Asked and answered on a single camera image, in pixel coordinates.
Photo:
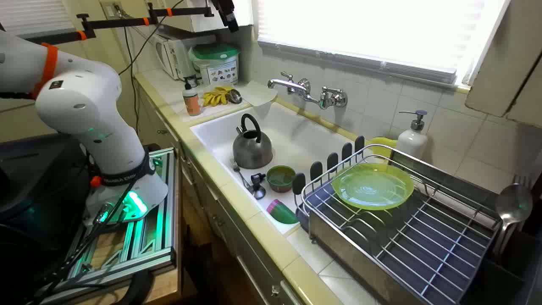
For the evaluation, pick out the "chrome sink faucet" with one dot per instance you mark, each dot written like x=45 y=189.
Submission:
x=330 y=98

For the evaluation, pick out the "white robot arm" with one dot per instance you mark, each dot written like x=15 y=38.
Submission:
x=79 y=98

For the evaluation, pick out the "white kitchen sink basin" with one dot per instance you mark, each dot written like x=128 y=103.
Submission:
x=294 y=142

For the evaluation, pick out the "grey metal kettle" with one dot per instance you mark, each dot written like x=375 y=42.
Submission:
x=252 y=149

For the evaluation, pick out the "green bowl in sink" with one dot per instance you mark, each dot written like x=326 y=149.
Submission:
x=280 y=179

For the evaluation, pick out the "small black sink brush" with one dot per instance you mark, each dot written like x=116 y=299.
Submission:
x=253 y=186

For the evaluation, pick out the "green and pink cup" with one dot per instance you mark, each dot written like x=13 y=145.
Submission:
x=280 y=213

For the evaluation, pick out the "orange soap dispenser bottle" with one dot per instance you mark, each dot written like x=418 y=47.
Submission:
x=192 y=103

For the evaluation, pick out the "green plastic plate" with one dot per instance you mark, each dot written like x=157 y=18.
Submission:
x=374 y=187

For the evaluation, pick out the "white container green lid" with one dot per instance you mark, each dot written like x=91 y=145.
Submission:
x=216 y=64

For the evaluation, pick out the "yellow sponge behind rack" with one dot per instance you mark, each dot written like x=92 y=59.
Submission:
x=384 y=147

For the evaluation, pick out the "white countertop appliance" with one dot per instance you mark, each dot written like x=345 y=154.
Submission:
x=174 y=57

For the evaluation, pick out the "white soap pump bottle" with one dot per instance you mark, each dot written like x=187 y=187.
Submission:
x=414 y=140

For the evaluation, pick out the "metal dish drying rack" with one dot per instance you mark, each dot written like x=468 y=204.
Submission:
x=428 y=252

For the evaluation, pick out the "black orange clamp bar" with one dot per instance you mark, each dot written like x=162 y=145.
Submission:
x=155 y=18

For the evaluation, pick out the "aluminium frame cart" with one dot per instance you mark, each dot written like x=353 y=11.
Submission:
x=128 y=254

